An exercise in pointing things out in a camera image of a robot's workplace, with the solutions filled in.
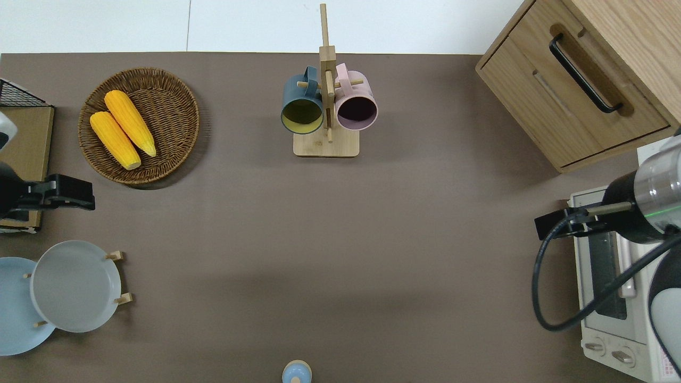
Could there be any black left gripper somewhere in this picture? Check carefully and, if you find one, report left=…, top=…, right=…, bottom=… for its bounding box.
left=0, top=162, right=96, bottom=221

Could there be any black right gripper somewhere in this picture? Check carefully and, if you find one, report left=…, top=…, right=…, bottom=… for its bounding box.
left=535, top=205, right=608, bottom=240

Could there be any low wooden plate rack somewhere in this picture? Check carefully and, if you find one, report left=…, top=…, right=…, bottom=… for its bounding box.
left=21, top=250, right=134, bottom=328

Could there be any gray plate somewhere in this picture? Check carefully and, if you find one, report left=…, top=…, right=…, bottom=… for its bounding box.
left=30, top=240, right=122, bottom=334

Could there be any light blue plate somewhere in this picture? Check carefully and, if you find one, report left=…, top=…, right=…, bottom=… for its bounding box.
left=0, top=257, right=56, bottom=356

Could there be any tan wooden board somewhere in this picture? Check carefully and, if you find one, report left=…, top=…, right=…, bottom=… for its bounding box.
left=0, top=105, right=55, bottom=234

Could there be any yellow corn cob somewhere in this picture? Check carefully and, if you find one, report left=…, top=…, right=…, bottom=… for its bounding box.
left=104, top=90, right=157, bottom=157
left=89, top=111, right=142, bottom=171

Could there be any white toaster oven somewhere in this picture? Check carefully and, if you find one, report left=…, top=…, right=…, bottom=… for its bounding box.
left=568, top=186, right=681, bottom=383

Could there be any round brown wicker basket tray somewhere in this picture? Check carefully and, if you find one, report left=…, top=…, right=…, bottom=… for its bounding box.
left=78, top=67, right=201, bottom=186

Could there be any light wooden drawer cabinet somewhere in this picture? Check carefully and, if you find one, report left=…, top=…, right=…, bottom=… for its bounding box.
left=475, top=0, right=681, bottom=174

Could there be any brown table mat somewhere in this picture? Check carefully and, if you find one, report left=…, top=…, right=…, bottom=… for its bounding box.
left=0, top=52, right=681, bottom=383

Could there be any pink mug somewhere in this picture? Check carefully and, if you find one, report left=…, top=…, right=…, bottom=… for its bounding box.
left=333, top=63, right=379, bottom=131

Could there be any wooden mug tree stand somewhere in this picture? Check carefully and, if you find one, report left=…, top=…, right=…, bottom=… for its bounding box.
left=293, top=3, right=360, bottom=158

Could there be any dark teal mug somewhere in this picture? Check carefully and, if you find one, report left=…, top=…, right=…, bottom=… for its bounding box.
left=280, top=66, right=325, bottom=135

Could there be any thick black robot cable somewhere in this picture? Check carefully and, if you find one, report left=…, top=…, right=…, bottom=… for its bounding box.
left=532, top=215, right=681, bottom=332

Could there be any white toaster oven door handle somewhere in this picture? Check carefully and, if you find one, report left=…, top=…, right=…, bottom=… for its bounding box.
left=619, top=239, right=637, bottom=299

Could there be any black wire basket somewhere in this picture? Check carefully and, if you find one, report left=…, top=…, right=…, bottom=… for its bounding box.
left=0, top=78, right=49, bottom=109

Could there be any black cabinet drawer handle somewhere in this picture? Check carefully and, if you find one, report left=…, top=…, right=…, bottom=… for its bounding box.
left=549, top=33, right=624, bottom=114

